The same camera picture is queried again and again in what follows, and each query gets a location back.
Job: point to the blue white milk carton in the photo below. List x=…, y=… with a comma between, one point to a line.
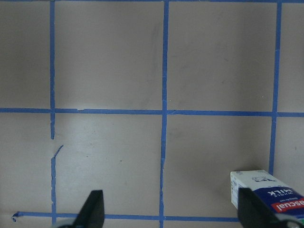
x=278, y=196

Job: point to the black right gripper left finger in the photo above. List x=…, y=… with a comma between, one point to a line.
x=92, y=213

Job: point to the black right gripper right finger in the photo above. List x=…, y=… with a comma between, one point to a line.
x=253, y=212

